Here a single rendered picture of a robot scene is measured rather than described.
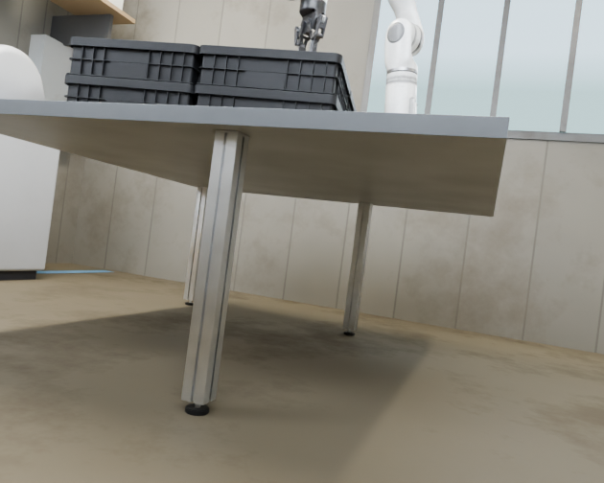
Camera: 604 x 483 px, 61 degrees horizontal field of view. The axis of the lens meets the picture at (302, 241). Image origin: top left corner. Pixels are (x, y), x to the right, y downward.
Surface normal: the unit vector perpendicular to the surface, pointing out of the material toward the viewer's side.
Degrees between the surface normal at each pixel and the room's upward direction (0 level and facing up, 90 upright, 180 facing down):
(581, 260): 90
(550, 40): 90
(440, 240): 90
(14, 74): 90
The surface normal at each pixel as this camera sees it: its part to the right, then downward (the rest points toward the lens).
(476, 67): -0.33, -0.04
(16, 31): 0.94, 0.12
